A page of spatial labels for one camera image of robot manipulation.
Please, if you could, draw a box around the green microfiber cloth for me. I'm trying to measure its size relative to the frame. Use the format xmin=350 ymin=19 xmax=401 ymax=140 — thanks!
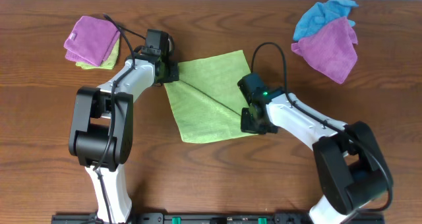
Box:
xmin=165 ymin=50 xmax=250 ymax=144

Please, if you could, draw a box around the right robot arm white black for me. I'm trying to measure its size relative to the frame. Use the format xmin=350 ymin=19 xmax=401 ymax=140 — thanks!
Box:
xmin=237 ymin=73 xmax=393 ymax=223

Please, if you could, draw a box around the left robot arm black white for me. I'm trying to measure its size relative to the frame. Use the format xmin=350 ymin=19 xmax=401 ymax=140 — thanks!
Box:
xmin=69 ymin=29 xmax=179 ymax=223

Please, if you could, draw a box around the folded green cloth under purple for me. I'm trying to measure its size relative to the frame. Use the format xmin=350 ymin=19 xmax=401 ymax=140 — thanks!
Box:
xmin=75 ymin=40 xmax=120 ymax=70

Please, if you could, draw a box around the crumpled purple cloth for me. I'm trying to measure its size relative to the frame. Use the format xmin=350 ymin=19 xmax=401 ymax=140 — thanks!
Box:
xmin=291 ymin=16 xmax=358 ymax=84

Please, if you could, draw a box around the crumpled blue cloth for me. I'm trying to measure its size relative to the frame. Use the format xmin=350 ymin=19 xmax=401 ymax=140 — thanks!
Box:
xmin=293 ymin=0 xmax=359 ymax=42

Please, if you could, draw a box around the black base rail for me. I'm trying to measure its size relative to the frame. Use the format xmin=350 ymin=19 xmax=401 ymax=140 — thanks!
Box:
xmin=51 ymin=212 xmax=386 ymax=224

